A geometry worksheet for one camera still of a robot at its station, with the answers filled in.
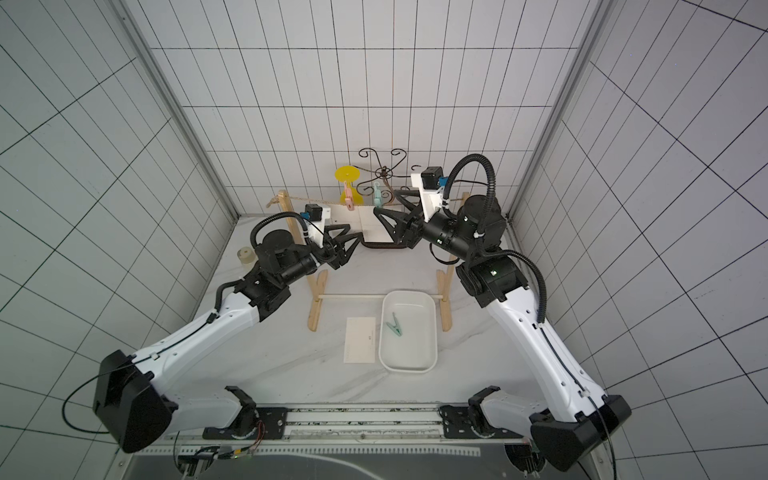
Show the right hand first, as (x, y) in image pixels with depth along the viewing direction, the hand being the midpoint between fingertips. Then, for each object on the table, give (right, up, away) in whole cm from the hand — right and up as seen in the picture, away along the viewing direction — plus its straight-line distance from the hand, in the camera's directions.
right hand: (389, 195), depth 58 cm
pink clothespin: (-13, +4, +33) cm, 35 cm away
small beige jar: (-46, -14, +37) cm, 61 cm away
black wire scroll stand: (-2, +11, +31) cm, 33 cm away
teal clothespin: (+2, -36, +30) cm, 47 cm away
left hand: (-9, -8, +13) cm, 18 cm away
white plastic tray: (+6, -38, +28) cm, 47 cm away
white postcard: (-9, -39, +30) cm, 50 cm away
